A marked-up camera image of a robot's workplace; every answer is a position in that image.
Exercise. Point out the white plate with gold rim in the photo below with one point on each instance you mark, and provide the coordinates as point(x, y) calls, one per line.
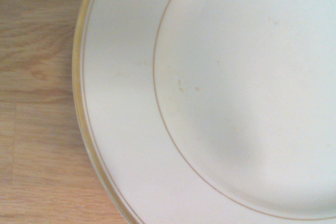
point(210, 90)

